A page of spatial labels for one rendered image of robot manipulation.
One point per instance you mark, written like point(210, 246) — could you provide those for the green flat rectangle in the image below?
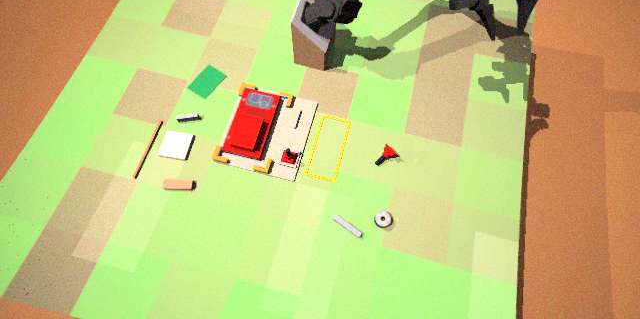
point(206, 81)

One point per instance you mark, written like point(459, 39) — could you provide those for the white flat square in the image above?
point(176, 145)

